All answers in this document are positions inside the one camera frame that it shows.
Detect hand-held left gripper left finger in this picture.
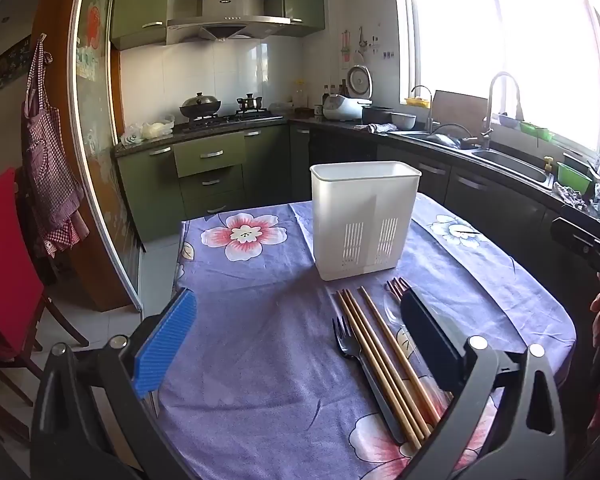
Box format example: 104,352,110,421
30,287,201,480

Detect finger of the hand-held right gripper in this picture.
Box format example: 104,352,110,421
550,216,600,263

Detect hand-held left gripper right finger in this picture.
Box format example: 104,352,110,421
400,287,568,480

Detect light wooden chopstick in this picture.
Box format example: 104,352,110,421
335,291,422,451
343,290,429,441
359,286,442,425
349,289,435,434

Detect white plastic utensil holder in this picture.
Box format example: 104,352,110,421
310,161,423,282

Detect translucent spoon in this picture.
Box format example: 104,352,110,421
383,300,406,330

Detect green plastic container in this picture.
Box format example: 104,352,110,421
557,162,593,196

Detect black plastic fork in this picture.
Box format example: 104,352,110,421
332,316,406,445

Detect purple floral tablecloth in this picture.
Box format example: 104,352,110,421
157,192,578,480

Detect dark lower cabinets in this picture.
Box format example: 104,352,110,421
290,125,600,311

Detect green basin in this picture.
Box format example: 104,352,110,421
520,121,553,141

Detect tall chrome faucet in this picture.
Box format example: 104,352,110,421
480,72,525,151

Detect wooden cutting board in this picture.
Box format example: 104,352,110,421
430,90,488,133

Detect red chair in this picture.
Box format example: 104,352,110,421
0,167,91,411

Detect small chrome faucet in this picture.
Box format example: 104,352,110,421
411,85,435,133

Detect steel sink with wok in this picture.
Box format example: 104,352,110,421
400,129,476,151

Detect open green drawer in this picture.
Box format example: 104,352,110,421
172,131,247,178

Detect kitchen window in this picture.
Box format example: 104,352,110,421
405,0,600,156

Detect green lower cabinets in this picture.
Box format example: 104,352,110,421
112,122,293,246

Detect checkered apron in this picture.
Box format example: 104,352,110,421
21,34,91,258

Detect white plastic bags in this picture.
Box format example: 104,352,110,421
120,115,176,146

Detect black inner pot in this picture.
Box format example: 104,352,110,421
362,106,396,125

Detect black gas stove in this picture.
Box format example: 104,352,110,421
180,109,285,128

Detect black wok with lid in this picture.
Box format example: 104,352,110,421
179,92,223,120

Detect frosted glass sliding door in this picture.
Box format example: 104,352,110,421
67,0,146,311

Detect white rice cooker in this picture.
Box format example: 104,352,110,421
323,65,374,122

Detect small steel pot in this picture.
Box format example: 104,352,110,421
236,93,268,112

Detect sauce bottles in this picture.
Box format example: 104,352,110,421
322,80,349,106

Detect steel range hood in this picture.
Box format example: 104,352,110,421
166,0,293,46

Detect hanging wall utensils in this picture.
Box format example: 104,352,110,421
340,25,381,68

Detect dark wall picture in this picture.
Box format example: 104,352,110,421
0,35,33,93

